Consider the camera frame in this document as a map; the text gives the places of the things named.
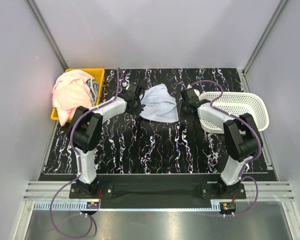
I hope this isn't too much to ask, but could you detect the light blue towel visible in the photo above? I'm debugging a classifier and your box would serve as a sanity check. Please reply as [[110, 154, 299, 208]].
[[139, 84, 179, 123]]

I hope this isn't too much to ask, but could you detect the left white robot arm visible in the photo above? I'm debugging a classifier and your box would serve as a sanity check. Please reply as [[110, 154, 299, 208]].
[[68, 83, 145, 198]]

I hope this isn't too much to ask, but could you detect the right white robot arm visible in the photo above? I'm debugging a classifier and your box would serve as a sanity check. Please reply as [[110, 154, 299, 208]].
[[181, 87, 268, 199]]

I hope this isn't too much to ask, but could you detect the blue patterned towel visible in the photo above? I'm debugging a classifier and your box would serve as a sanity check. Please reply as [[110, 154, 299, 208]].
[[85, 77, 99, 104]]

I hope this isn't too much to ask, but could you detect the yellow plastic bin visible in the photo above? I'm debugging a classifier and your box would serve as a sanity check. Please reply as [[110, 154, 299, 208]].
[[50, 68, 105, 126]]

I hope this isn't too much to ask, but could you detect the white perforated plastic basket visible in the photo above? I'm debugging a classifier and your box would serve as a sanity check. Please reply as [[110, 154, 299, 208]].
[[199, 91, 269, 134]]

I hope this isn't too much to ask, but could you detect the pink rabbit towel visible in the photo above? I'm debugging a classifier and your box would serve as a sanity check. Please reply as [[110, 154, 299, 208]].
[[52, 69, 95, 126]]

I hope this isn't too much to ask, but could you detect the right controller board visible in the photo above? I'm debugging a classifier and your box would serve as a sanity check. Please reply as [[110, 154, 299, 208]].
[[220, 202, 237, 212]]

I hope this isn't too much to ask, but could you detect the controller board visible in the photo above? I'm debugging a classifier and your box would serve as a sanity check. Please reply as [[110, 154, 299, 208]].
[[220, 202, 237, 212], [86, 201, 100, 210]]

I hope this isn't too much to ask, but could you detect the left controller board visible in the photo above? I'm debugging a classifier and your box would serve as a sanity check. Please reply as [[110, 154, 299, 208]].
[[86, 201, 100, 210]]

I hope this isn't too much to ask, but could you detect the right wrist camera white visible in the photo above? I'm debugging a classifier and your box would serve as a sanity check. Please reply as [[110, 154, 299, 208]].
[[187, 84, 200, 97]]

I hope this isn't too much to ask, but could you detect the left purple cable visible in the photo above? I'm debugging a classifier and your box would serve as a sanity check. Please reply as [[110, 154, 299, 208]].
[[49, 67, 128, 238]]

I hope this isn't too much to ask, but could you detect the purple cable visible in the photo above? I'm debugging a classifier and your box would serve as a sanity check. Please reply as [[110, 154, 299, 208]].
[[187, 80, 264, 217], [49, 67, 128, 238]]

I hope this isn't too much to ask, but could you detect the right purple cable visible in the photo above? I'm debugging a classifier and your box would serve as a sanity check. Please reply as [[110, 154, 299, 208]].
[[187, 80, 264, 217]]

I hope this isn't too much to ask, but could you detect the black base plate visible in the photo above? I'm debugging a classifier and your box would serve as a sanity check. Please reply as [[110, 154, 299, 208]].
[[69, 173, 247, 211]]

